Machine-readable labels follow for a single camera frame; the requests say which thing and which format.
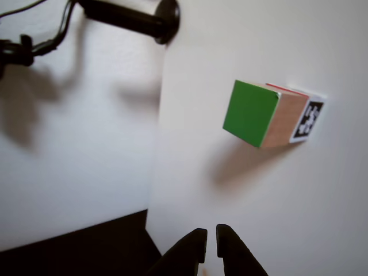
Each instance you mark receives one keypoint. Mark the wooden cube with green face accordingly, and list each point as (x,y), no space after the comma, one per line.
(250,112)

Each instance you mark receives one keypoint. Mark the wooden cube with marker print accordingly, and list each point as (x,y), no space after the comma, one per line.
(309,119)

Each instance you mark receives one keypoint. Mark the black pole with round base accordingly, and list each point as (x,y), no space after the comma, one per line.
(135,17)

